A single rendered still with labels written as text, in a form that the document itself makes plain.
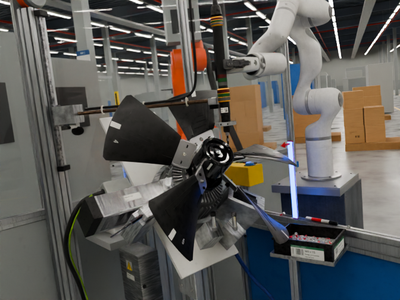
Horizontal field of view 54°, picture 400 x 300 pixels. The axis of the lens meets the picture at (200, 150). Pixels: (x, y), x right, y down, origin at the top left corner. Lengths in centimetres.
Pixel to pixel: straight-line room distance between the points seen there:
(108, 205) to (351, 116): 787
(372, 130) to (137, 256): 769
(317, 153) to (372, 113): 694
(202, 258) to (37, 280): 79
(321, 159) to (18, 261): 140
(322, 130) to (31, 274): 143
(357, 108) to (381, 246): 737
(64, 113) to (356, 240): 119
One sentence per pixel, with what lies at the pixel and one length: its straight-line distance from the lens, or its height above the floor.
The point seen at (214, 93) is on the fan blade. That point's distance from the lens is 155.
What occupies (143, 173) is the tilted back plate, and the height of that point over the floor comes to 115.
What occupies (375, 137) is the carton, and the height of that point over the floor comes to 24.
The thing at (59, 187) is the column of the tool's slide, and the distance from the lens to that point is 168.
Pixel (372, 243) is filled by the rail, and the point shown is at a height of 83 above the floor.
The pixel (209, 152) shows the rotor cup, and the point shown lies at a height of 123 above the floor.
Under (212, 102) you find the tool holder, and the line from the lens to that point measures 138.
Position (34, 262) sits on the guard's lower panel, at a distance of 187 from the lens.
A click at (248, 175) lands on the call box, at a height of 104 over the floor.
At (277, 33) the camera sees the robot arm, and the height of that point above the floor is 162.
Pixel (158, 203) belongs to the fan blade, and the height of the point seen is 113.
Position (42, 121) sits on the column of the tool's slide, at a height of 137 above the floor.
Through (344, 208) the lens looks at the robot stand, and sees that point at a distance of 186.
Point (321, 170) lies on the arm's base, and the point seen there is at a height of 101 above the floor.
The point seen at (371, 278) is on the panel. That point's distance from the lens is 165.
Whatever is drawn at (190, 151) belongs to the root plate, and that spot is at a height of 123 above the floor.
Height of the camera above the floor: 140
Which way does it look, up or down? 7 degrees down
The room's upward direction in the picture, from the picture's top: 6 degrees counter-clockwise
